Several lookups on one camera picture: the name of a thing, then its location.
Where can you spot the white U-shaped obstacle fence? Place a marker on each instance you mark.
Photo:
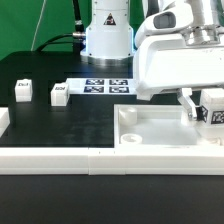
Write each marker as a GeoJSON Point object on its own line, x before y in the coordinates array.
{"type": "Point", "coordinates": [123, 160]}

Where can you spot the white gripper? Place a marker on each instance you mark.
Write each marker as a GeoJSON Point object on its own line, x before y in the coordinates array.
{"type": "Point", "coordinates": [180, 47]}

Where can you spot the white square tabletop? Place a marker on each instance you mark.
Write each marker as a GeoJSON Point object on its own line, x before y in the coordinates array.
{"type": "Point", "coordinates": [157, 125]}

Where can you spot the AprilTag marker sheet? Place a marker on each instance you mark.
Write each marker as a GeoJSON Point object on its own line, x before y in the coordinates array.
{"type": "Point", "coordinates": [101, 86]}

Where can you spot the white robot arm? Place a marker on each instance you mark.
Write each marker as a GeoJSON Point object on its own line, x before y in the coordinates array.
{"type": "Point", "coordinates": [110, 38]}

